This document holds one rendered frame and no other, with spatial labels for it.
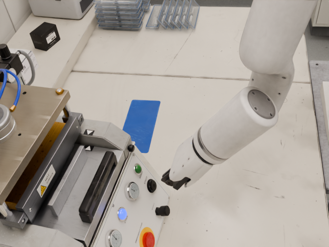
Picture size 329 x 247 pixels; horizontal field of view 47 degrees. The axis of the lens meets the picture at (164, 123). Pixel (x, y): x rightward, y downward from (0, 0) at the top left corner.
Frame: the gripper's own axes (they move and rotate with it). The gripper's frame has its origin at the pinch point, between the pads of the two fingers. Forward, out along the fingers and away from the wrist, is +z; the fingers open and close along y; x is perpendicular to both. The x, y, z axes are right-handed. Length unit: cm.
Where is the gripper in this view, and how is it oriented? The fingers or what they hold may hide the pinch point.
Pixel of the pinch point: (171, 177)
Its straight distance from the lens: 89.6
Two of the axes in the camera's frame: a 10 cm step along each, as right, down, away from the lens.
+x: 8.4, 5.0, 2.2
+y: -2.5, 7.0, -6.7
